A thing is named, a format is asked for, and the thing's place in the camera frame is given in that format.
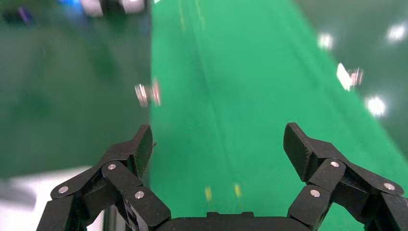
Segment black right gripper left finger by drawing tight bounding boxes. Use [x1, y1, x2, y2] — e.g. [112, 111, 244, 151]
[37, 124, 172, 231]

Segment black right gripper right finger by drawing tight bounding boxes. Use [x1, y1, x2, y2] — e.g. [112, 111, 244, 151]
[283, 122, 408, 231]

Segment silver binder clip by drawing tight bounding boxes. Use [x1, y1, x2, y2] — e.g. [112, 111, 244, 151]
[336, 63, 364, 92]
[134, 78, 162, 108]

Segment green cloth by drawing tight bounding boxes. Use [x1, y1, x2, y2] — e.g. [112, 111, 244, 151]
[149, 0, 408, 231]

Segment white round object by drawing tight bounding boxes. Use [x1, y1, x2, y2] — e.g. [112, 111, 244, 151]
[79, 0, 104, 17]

